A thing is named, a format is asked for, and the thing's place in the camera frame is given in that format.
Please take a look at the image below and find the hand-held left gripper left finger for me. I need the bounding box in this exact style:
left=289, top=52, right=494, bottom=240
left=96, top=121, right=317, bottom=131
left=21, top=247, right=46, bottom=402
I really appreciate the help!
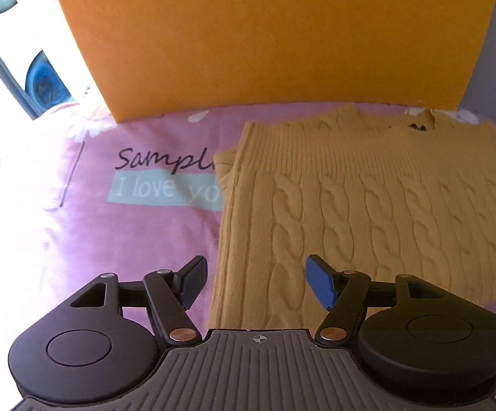
left=70, top=256, right=208, bottom=347

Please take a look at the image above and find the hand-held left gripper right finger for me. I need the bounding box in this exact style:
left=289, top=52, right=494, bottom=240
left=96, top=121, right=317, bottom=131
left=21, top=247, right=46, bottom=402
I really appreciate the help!
left=306, top=254, right=450, bottom=347

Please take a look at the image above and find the white washing machine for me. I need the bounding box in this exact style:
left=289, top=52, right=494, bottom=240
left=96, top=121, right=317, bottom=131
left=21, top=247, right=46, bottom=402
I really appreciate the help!
left=0, top=0, right=95, bottom=120

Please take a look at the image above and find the purple printed bedsheet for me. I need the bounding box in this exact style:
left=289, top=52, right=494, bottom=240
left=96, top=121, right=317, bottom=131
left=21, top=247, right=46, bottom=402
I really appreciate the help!
left=0, top=98, right=496, bottom=411

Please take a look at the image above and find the yellow cable-knit cardigan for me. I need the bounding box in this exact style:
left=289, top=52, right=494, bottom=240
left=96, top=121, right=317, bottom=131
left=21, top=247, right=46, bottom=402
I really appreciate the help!
left=209, top=106, right=496, bottom=331

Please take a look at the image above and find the orange headboard panel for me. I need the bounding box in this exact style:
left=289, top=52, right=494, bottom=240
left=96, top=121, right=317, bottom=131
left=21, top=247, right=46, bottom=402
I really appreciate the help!
left=45, top=0, right=496, bottom=123

